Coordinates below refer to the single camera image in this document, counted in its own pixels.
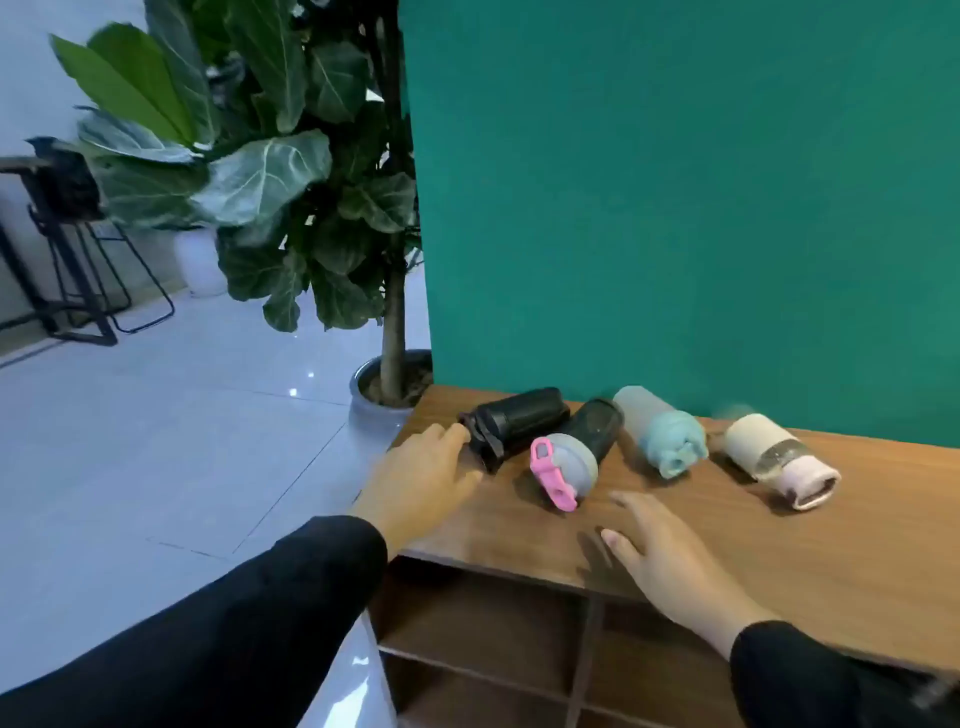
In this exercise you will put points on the light blue lid bottle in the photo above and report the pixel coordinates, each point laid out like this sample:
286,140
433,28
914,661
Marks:
667,435

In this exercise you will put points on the black shaker bottle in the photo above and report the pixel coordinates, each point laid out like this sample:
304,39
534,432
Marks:
521,420

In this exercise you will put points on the person's right hand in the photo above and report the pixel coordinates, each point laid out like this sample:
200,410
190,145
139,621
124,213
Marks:
675,570

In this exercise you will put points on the person's left hand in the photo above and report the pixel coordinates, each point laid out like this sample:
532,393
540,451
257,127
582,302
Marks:
416,487

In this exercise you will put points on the black metal stool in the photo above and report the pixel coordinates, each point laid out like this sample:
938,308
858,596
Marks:
67,187

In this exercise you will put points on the grey round plant pot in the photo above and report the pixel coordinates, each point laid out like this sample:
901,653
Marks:
367,412

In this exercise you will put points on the brown wooden cabinet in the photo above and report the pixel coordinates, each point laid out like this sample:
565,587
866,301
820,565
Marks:
825,525

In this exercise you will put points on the person's left forearm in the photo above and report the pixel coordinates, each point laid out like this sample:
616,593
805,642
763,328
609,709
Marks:
247,630

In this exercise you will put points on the person's right forearm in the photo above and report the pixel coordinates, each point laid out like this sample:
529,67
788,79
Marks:
810,682

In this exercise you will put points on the grey pink lid bottle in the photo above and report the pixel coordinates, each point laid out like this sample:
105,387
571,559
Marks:
574,461

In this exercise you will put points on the green backdrop cloth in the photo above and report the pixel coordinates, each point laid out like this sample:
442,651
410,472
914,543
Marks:
675,187

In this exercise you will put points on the white sleeve glass bottle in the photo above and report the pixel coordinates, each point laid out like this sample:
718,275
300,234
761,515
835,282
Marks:
772,454

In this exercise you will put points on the large-leaf green plant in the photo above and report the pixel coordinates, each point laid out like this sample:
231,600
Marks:
262,172

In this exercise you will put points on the white plant pot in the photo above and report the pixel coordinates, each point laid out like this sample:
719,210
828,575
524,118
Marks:
199,262

